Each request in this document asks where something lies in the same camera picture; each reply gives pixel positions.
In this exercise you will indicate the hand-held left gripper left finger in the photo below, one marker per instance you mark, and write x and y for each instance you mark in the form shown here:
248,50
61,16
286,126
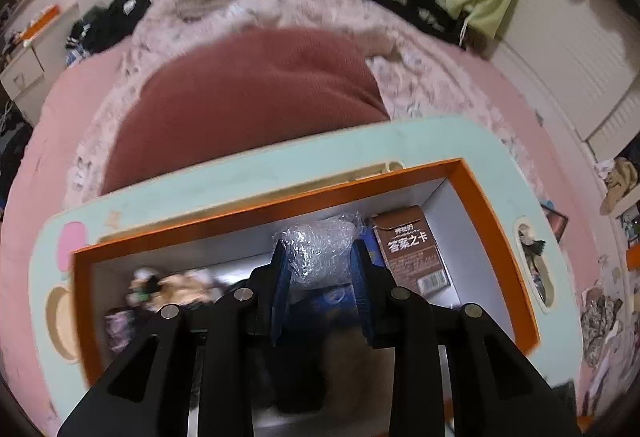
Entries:
281,297

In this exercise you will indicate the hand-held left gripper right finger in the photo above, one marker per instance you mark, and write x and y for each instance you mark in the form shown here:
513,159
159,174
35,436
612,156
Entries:
359,297

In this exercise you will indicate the clear bubble wrap ball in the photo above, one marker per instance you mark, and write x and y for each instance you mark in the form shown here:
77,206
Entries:
317,252

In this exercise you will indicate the brown furry pompom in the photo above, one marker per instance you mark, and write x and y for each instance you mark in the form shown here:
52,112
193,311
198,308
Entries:
352,372

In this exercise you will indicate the orange cardboard box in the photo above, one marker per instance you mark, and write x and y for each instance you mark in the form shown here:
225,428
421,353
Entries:
280,207

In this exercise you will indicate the mint green desktop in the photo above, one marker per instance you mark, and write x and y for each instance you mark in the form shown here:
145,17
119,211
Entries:
300,152

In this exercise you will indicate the blue printed book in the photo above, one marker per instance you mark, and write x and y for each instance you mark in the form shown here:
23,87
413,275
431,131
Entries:
330,299

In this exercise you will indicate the brown card box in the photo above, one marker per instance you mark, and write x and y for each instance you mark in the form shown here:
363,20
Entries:
407,252

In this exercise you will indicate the yellow plush toy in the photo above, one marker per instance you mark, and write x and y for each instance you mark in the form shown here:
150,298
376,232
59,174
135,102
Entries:
187,284

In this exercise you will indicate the dark red pillow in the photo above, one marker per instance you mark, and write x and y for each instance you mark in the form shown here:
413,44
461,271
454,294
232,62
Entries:
250,107

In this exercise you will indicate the fluffy pink floral blanket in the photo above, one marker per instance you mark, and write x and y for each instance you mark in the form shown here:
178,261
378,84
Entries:
430,72

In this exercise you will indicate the tan crumpled cloth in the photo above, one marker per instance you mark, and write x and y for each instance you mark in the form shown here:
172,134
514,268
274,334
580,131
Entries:
375,44

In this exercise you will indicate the white shelf unit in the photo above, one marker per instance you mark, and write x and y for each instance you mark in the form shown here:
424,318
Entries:
631,227

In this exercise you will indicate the tan plush toy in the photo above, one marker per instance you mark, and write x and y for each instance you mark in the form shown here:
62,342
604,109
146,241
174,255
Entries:
620,184

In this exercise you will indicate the small black clothes pile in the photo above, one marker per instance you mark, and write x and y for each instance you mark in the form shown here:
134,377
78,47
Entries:
107,22

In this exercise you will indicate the white drawer cabinet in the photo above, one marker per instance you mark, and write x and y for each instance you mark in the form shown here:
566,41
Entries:
35,62

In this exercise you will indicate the small orange box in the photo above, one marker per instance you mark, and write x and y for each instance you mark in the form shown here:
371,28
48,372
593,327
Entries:
42,21

